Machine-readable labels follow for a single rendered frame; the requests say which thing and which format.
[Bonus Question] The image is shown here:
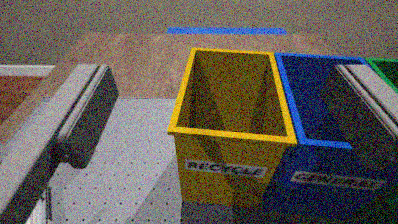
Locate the yellow recycle bin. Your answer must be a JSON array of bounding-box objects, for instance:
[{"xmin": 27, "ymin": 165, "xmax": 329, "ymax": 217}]
[{"xmin": 167, "ymin": 48, "xmax": 297, "ymax": 209}]

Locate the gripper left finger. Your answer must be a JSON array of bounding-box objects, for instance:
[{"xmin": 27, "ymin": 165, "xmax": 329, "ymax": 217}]
[{"xmin": 0, "ymin": 64, "xmax": 119, "ymax": 224}]

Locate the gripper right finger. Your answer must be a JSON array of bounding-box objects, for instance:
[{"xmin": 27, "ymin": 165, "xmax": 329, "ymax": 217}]
[{"xmin": 320, "ymin": 65, "xmax": 398, "ymax": 171}]

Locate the green bin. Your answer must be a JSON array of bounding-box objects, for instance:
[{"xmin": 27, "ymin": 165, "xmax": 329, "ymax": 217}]
[{"xmin": 351, "ymin": 58, "xmax": 398, "ymax": 224}]

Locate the blue open bin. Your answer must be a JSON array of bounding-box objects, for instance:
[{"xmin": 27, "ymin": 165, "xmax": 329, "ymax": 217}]
[{"xmin": 263, "ymin": 53, "xmax": 398, "ymax": 220}]

